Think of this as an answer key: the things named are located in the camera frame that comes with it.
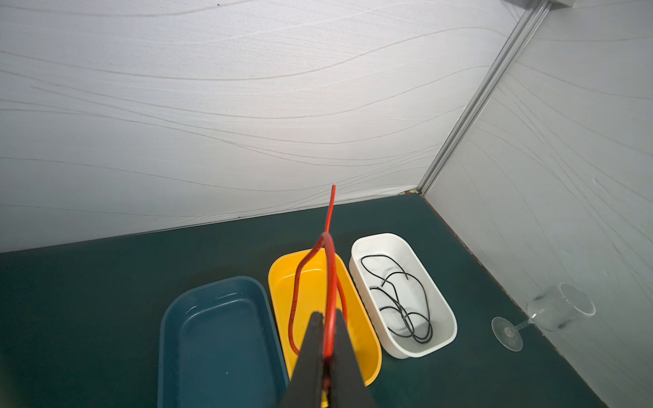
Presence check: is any red cable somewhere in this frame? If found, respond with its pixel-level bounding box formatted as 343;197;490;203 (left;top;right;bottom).
287;184;349;360

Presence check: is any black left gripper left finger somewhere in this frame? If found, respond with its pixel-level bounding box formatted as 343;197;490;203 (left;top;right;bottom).
279;312;324;408

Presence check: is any blue plastic bin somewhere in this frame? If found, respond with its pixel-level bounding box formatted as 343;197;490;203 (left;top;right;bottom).
157;276;288;407

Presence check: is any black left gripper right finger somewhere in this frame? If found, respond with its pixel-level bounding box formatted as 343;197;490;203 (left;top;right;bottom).
326;309;376;408

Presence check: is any clear plastic lid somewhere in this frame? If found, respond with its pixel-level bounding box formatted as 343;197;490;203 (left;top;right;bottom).
491;317;523;352

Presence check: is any yellow plastic bin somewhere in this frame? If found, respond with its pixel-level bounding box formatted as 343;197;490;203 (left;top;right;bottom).
268;251;382;407

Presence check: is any white plastic bin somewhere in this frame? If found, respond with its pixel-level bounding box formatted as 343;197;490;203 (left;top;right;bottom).
350;233;457;360

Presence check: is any clear measuring cup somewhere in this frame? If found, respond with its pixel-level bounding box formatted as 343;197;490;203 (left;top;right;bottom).
526;282;596;332

